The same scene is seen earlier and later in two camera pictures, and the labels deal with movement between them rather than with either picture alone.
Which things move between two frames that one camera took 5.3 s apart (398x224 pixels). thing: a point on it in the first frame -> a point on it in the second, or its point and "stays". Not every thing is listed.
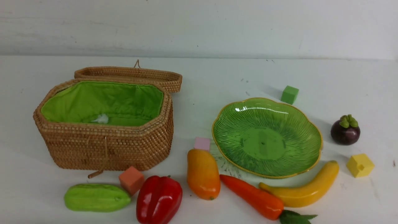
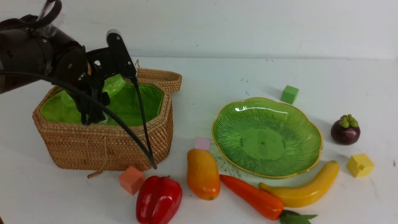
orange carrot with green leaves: (261, 204) stays
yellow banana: (311, 194) stays
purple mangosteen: (345, 131) stays
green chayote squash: (94, 198) -> (112, 84)
